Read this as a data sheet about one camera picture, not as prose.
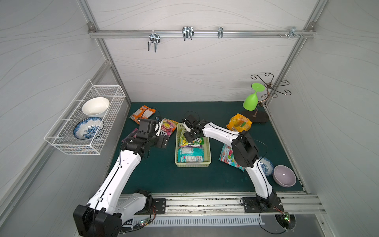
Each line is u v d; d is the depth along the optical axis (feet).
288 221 2.32
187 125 2.65
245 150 1.83
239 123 3.39
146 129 1.84
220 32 2.40
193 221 2.30
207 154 2.97
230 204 2.47
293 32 2.51
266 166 2.81
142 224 2.24
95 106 2.36
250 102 2.93
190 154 2.90
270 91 3.36
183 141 3.06
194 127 2.46
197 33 2.58
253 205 2.45
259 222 2.09
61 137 1.88
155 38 2.57
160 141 2.23
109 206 1.25
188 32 2.50
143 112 3.59
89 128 2.13
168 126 3.42
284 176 2.69
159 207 2.42
